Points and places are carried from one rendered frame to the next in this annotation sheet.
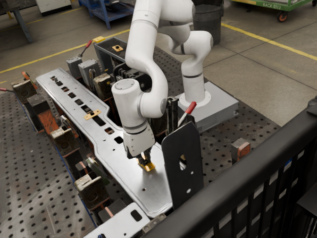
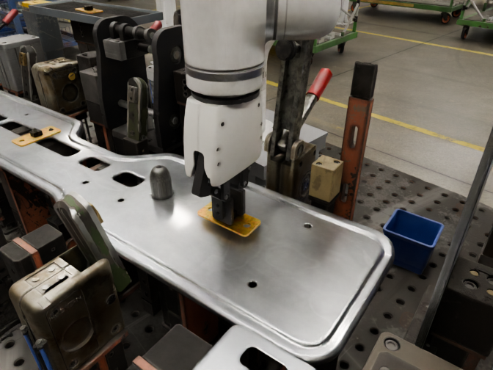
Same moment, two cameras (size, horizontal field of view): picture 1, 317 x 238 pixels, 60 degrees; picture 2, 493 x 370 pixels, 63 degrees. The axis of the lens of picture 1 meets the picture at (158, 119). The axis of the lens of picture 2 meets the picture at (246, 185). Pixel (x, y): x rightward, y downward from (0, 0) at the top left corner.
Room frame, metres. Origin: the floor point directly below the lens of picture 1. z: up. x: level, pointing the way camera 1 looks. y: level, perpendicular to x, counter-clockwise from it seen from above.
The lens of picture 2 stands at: (0.32, 0.23, 1.34)
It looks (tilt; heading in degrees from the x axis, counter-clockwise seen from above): 32 degrees down; 336
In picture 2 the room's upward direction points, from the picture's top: straight up
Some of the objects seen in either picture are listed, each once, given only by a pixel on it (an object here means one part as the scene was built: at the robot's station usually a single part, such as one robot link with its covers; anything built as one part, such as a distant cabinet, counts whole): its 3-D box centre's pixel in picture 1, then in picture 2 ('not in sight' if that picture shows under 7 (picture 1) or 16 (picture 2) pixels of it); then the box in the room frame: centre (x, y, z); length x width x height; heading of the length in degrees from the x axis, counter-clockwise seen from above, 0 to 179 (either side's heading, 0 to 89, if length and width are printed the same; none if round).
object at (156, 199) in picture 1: (89, 114); (28, 137); (1.14, 0.33, 1.00); 1.38 x 0.22 x 0.02; 30
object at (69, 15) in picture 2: (119, 48); (93, 12); (1.49, 0.14, 1.16); 0.37 x 0.14 x 0.02; 30
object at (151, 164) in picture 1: (145, 162); (228, 214); (0.72, 0.08, 1.02); 0.08 x 0.04 x 0.01; 30
